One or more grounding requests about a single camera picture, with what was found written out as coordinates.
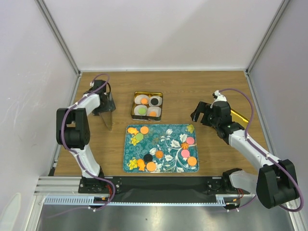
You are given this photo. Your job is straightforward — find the gold tin lid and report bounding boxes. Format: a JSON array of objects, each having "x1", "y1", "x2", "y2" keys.
[{"x1": 211, "y1": 108, "x2": 250, "y2": 128}]

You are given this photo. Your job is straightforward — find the green sandwich cookie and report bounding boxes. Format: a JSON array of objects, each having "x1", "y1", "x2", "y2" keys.
[{"x1": 138, "y1": 107, "x2": 147, "y2": 115}]

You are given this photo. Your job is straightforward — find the gold cookie tin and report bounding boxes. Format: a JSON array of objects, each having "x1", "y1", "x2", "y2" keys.
[{"x1": 130, "y1": 91, "x2": 163, "y2": 122}]

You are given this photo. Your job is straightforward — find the black sandwich cookie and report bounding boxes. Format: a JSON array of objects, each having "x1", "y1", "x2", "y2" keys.
[
  {"x1": 143, "y1": 154, "x2": 153, "y2": 163},
  {"x1": 151, "y1": 98, "x2": 159, "y2": 105}
]

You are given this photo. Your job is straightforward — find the small orange round cookie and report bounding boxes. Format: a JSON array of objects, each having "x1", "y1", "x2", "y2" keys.
[{"x1": 149, "y1": 111, "x2": 157, "y2": 117}]

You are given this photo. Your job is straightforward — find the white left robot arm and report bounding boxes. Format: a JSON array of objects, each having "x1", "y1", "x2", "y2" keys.
[{"x1": 56, "y1": 79, "x2": 116, "y2": 193}]

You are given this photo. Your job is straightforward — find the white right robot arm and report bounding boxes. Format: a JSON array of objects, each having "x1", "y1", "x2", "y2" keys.
[{"x1": 191, "y1": 101, "x2": 302, "y2": 209}]

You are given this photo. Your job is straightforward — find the pink sandwich cookie upper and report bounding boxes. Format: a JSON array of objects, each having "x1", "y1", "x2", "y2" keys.
[{"x1": 186, "y1": 137, "x2": 195, "y2": 145}]

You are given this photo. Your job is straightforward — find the pink sandwich cookie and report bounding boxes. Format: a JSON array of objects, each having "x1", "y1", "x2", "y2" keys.
[
  {"x1": 186, "y1": 137, "x2": 195, "y2": 145},
  {"x1": 181, "y1": 149, "x2": 190, "y2": 158}
]

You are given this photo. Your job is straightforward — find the white paper cup front left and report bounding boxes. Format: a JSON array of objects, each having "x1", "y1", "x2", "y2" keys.
[{"x1": 134, "y1": 104, "x2": 148, "y2": 116}]

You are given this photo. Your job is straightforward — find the white paper cup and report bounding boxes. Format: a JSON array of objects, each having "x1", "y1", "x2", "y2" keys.
[
  {"x1": 134, "y1": 104, "x2": 148, "y2": 116},
  {"x1": 149, "y1": 96, "x2": 163, "y2": 107},
  {"x1": 147, "y1": 106, "x2": 161, "y2": 117},
  {"x1": 134, "y1": 94, "x2": 149, "y2": 105}
]

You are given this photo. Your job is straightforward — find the white paper cup back left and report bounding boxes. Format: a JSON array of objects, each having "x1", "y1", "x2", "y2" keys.
[{"x1": 134, "y1": 94, "x2": 149, "y2": 105}]

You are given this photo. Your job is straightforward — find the orange fish cookie back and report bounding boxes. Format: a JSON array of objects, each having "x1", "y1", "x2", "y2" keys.
[{"x1": 127, "y1": 127, "x2": 139, "y2": 136}]

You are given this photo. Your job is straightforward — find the orange fish cookie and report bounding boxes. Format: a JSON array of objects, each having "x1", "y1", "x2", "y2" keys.
[
  {"x1": 127, "y1": 127, "x2": 139, "y2": 136},
  {"x1": 137, "y1": 159, "x2": 146, "y2": 171}
]

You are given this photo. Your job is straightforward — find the pink sandwich cookie lower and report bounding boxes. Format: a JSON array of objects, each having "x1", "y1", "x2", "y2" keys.
[{"x1": 181, "y1": 149, "x2": 190, "y2": 158}]

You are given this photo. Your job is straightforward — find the white paper cup back right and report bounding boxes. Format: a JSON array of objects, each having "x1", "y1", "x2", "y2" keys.
[{"x1": 149, "y1": 96, "x2": 163, "y2": 107}]

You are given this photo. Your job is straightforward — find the orange round waffle cookie right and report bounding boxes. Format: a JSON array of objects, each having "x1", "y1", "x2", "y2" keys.
[{"x1": 187, "y1": 156, "x2": 197, "y2": 167}]

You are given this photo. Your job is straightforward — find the white paper cup front right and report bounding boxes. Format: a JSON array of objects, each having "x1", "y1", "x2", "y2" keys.
[{"x1": 147, "y1": 106, "x2": 161, "y2": 117}]

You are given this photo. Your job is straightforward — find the green cookie back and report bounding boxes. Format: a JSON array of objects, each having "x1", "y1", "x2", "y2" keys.
[{"x1": 134, "y1": 133, "x2": 144, "y2": 141}]

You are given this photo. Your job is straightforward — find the tan round cookie back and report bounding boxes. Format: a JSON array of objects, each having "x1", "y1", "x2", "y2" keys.
[{"x1": 140, "y1": 126, "x2": 149, "y2": 135}]

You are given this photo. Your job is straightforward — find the blue floral tray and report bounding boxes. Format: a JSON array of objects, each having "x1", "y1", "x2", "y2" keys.
[{"x1": 123, "y1": 124, "x2": 199, "y2": 173}]

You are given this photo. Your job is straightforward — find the orange fish cookie front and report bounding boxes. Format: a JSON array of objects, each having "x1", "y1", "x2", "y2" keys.
[{"x1": 137, "y1": 159, "x2": 146, "y2": 171}]

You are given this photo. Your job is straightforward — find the orange round cookie front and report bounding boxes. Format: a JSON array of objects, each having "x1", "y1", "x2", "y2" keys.
[{"x1": 146, "y1": 162, "x2": 156, "y2": 172}]

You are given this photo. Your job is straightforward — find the white cable duct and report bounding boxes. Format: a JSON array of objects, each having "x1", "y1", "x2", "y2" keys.
[{"x1": 44, "y1": 194, "x2": 251, "y2": 206}]

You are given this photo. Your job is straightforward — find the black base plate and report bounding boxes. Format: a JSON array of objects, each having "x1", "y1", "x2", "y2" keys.
[{"x1": 78, "y1": 176, "x2": 248, "y2": 199}]

